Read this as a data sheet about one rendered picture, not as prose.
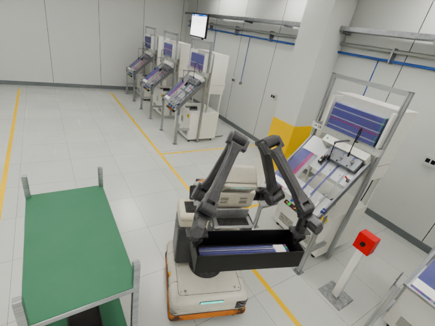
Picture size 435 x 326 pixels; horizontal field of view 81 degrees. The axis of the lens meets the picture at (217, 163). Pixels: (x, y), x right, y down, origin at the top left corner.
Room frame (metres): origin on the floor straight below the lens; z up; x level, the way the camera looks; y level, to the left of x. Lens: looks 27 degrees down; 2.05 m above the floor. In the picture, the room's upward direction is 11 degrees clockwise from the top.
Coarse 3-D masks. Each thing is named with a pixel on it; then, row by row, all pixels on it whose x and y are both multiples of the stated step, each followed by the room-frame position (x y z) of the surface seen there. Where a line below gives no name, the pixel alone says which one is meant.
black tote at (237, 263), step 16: (208, 240) 1.04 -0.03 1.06; (224, 240) 1.06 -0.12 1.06; (240, 240) 1.09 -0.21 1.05; (256, 240) 1.12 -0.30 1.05; (272, 240) 1.15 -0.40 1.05; (288, 240) 1.15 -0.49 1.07; (192, 256) 0.93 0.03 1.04; (208, 256) 0.87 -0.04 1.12; (224, 256) 0.89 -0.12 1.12; (240, 256) 0.91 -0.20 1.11; (256, 256) 0.94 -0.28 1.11; (272, 256) 0.97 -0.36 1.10; (288, 256) 0.99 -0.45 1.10
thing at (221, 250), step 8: (200, 248) 0.97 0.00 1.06; (208, 248) 0.98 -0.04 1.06; (216, 248) 0.99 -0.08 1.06; (224, 248) 1.00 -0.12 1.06; (232, 248) 1.01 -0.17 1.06; (240, 248) 1.02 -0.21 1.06; (248, 248) 1.03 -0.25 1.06; (256, 248) 1.05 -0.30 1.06; (264, 248) 1.06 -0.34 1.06; (272, 248) 1.07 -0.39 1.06; (280, 248) 1.08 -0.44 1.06
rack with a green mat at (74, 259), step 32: (64, 192) 1.33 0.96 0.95; (96, 192) 1.39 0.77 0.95; (32, 224) 1.01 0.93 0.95; (64, 224) 1.05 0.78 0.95; (96, 224) 1.10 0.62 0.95; (32, 256) 0.82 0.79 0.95; (64, 256) 0.85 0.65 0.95; (96, 256) 0.89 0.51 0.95; (128, 256) 0.93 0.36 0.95; (32, 288) 0.67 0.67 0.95; (64, 288) 0.69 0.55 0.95; (96, 288) 0.72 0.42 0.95; (128, 288) 0.75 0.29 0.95; (32, 320) 0.55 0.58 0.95; (64, 320) 0.88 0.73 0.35
